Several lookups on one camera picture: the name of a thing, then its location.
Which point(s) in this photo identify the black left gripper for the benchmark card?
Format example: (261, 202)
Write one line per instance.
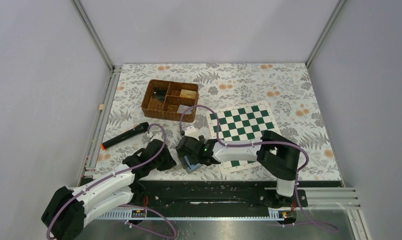
(170, 162)

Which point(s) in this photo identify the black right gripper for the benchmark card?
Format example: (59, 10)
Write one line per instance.
(192, 160)

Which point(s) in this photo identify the silver metal card holder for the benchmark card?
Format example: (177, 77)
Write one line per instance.
(189, 167)

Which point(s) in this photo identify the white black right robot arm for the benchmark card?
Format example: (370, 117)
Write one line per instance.
(278, 155)

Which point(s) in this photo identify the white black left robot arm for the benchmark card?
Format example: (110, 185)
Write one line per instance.
(70, 209)

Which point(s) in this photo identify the silver cards in basket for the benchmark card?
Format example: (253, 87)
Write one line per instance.
(183, 109)

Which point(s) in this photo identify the gold cards in basket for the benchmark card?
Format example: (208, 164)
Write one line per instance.
(190, 94)

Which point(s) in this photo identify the black cards in basket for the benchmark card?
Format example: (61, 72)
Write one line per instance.
(159, 94)

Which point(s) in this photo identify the black microphone orange tip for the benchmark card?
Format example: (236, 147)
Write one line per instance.
(139, 129)

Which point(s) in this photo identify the floral patterned table mat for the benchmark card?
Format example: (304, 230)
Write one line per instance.
(286, 87)

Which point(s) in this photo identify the green white chessboard mat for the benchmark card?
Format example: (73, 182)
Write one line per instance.
(243, 122)

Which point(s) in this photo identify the brown woven divided basket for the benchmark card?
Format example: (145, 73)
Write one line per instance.
(167, 110)

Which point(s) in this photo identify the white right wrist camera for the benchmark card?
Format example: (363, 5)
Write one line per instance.
(192, 132)

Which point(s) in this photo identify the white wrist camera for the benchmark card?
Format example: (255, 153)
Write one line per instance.
(192, 132)
(157, 136)

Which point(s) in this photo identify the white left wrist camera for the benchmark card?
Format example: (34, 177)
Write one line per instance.
(157, 136)

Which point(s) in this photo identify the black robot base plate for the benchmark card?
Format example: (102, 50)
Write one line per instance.
(212, 199)

